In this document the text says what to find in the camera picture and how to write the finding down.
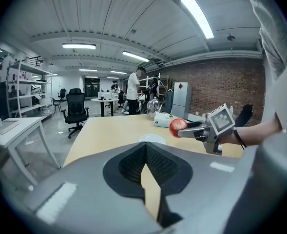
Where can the person's right forearm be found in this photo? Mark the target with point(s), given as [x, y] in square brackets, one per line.
[257, 133]

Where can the long ceiling light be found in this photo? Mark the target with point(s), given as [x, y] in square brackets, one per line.
[198, 16]
[136, 56]
[78, 46]

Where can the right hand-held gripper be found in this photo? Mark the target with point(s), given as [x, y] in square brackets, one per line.
[222, 121]

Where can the white plate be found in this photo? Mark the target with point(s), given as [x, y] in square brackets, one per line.
[153, 138]

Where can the black coat rack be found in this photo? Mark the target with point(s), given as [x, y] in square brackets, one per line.
[171, 84]

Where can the white flat tray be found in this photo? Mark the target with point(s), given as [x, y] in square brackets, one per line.
[5, 126]

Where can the grey refrigerator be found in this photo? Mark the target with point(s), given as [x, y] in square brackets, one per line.
[181, 101]

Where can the white rectangular table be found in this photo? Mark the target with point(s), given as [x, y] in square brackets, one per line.
[24, 128]

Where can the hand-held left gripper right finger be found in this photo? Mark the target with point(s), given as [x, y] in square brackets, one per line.
[201, 179]

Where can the white tissue box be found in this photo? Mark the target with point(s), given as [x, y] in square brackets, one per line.
[161, 121]

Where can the hanging grey garment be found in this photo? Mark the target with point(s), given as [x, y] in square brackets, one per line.
[168, 101]

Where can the light wooden table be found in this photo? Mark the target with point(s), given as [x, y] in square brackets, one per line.
[109, 135]

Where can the black office chair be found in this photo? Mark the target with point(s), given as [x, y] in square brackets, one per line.
[120, 99]
[75, 106]
[245, 113]

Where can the white metal shelf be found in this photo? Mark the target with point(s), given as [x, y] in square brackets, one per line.
[31, 82]

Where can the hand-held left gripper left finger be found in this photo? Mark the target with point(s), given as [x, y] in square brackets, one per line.
[84, 191]

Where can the black mezzanine railing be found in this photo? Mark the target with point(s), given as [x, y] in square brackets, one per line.
[33, 61]

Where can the round ceiling fixture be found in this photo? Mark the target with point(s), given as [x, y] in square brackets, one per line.
[231, 37]

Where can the glass kettle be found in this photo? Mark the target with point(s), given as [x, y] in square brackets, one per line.
[153, 108]

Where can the round white table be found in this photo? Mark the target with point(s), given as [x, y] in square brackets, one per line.
[104, 100]

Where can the person's grey shirt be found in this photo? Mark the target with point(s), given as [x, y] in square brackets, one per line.
[272, 33]

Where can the red apple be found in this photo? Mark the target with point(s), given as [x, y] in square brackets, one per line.
[175, 127]

